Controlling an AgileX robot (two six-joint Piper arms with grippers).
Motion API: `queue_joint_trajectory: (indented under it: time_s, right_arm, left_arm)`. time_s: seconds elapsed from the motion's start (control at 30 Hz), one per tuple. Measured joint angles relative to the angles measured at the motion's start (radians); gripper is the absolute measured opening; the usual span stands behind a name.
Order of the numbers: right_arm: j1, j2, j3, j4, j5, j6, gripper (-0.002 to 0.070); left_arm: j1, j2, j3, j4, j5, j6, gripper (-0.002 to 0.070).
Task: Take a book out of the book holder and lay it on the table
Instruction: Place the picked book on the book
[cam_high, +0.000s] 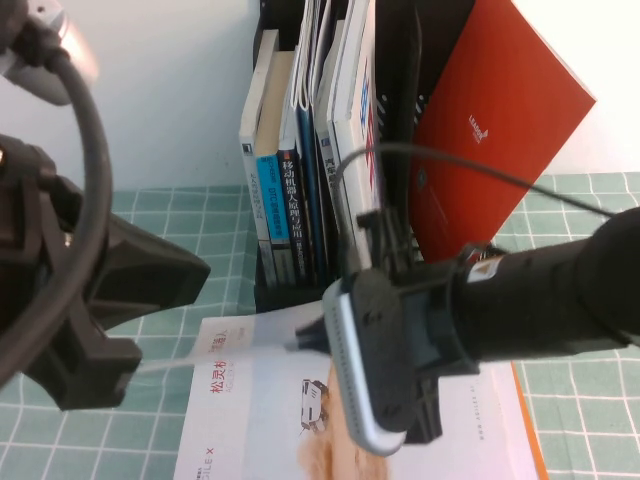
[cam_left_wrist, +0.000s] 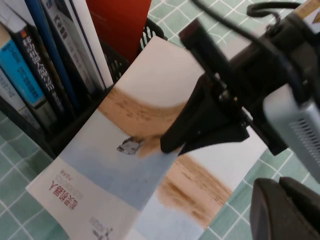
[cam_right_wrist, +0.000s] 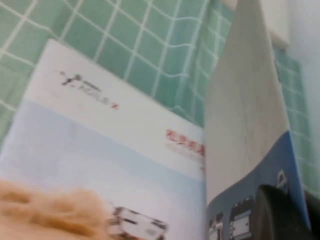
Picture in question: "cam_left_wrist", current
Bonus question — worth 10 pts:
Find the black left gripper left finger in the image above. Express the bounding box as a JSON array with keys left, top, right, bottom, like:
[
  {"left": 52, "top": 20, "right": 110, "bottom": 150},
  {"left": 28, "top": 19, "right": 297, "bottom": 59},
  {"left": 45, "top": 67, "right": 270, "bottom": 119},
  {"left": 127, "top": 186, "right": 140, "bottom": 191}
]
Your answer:
[{"left": 249, "top": 176, "right": 317, "bottom": 240}]

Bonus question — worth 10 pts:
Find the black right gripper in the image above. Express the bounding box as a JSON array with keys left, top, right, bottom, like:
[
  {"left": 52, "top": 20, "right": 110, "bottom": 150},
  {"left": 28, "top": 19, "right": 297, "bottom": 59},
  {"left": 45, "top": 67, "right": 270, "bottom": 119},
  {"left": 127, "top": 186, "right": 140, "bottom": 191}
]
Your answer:
[{"left": 159, "top": 18, "right": 291, "bottom": 156}]

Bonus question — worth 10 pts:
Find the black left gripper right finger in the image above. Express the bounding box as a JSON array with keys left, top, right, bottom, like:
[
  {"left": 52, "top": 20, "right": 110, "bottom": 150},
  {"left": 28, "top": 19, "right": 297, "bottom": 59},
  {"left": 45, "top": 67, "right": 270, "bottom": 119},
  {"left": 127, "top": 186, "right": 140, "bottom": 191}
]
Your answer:
[{"left": 278, "top": 175, "right": 320, "bottom": 240}]

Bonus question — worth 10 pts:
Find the black plastic book holder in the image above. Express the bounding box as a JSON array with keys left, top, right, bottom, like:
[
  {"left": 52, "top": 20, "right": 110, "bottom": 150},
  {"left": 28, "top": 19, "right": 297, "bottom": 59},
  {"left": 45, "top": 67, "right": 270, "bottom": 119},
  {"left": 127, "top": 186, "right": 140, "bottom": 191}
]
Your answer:
[{"left": 0, "top": 17, "right": 168, "bottom": 160}]

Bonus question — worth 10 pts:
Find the grey spine automotive book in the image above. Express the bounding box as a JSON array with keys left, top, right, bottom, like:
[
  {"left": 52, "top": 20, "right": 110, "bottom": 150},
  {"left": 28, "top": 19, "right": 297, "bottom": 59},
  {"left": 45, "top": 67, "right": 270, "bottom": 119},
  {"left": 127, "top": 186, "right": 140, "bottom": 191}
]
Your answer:
[{"left": 41, "top": 0, "right": 100, "bottom": 95}]

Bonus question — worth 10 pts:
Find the black spine robotics book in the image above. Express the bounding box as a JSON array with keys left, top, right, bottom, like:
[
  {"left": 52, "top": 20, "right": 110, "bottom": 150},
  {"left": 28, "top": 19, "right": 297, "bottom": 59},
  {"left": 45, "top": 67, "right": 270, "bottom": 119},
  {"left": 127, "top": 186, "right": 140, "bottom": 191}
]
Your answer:
[{"left": 12, "top": 26, "right": 67, "bottom": 120}]

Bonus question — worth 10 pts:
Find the cyan spine book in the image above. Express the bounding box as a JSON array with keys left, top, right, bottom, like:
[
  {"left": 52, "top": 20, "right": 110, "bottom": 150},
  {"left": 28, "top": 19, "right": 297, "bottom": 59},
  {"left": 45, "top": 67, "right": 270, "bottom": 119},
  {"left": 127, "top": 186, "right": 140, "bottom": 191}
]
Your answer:
[{"left": 0, "top": 38, "right": 60, "bottom": 131}]

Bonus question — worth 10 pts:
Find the red cover brochure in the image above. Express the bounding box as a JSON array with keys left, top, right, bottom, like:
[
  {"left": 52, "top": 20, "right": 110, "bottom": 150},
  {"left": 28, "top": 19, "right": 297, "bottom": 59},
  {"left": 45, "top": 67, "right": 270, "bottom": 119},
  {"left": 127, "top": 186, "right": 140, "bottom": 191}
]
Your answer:
[{"left": 85, "top": 0, "right": 153, "bottom": 66}]

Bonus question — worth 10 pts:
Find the green checkered tablecloth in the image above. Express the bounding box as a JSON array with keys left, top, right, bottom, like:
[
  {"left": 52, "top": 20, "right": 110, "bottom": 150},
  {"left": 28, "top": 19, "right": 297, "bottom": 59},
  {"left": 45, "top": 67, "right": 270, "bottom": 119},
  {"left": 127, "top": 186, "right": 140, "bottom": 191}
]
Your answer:
[{"left": 0, "top": 0, "right": 320, "bottom": 240}]

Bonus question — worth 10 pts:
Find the thin white booklet bundle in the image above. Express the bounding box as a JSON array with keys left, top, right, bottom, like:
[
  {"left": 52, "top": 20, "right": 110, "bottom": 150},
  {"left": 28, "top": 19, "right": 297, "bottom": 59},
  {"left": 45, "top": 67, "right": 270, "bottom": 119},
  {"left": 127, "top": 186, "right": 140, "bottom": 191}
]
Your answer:
[{"left": 0, "top": 0, "right": 36, "bottom": 35}]

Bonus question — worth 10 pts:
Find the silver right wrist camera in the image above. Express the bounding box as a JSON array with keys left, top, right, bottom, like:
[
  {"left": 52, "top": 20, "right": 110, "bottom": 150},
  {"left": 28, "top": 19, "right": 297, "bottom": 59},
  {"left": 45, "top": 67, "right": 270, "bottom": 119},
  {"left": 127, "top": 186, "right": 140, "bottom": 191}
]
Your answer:
[{"left": 262, "top": 84, "right": 320, "bottom": 172}]

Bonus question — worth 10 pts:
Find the black camera cable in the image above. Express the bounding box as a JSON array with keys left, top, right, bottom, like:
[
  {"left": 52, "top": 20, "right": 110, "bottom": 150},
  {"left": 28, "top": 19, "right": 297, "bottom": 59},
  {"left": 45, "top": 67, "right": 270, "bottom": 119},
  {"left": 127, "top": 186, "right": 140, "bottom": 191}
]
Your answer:
[{"left": 191, "top": 0, "right": 311, "bottom": 51}]

